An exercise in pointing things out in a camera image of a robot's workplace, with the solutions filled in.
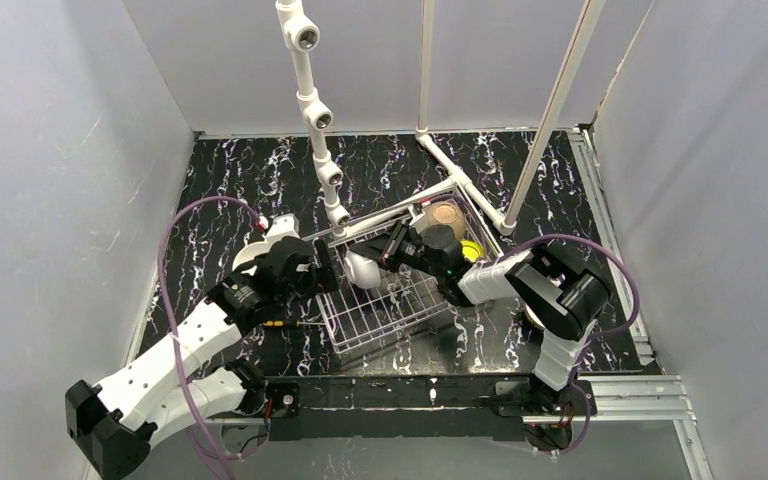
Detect beige bowl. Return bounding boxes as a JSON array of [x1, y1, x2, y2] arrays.
[[424, 200, 467, 241]]

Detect yellow-green bowl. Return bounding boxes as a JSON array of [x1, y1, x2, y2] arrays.
[[461, 240, 485, 263]]

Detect pale grey bowl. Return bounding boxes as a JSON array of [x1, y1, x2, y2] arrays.
[[343, 250, 381, 290]]

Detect white bowl with brown outside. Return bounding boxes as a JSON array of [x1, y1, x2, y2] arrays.
[[232, 241, 270, 274]]

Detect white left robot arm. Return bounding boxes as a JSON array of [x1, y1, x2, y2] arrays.
[[65, 236, 338, 479]]

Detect white bowl with tan outside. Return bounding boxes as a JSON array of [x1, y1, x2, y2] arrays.
[[523, 306, 545, 331]]

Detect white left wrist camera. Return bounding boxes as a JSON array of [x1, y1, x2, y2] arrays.
[[263, 214, 300, 245]]

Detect yellow handled screwdriver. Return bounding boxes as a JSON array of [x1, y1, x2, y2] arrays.
[[261, 320, 324, 329]]

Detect white wire dish rack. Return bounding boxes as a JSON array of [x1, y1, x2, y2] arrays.
[[316, 188, 502, 361]]

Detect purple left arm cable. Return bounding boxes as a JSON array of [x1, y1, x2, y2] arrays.
[[157, 195, 267, 480]]

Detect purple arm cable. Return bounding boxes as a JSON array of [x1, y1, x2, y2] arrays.
[[157, 195, 267, 480], [483, 233, 642, 458]]

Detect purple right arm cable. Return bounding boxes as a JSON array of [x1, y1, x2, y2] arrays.
[[483, 233, 642, 458]]

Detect white PVC pipe frame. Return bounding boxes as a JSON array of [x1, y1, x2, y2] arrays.
[[268, 1, 607, 235]]

